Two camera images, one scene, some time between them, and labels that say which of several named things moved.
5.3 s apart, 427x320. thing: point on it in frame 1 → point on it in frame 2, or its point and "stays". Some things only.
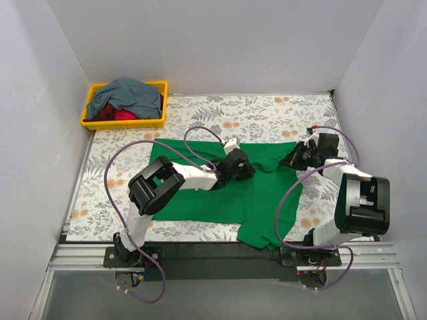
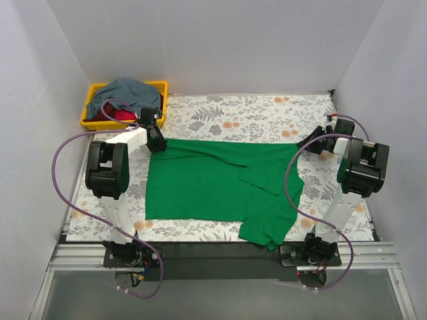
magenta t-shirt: (124, 115) stays
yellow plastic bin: (123, 124) stays
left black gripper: (245, 170) → (155, 141)
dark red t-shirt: (107, 111) stays
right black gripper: (294, 158) → (317, 139)
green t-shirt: (261, 206) stays
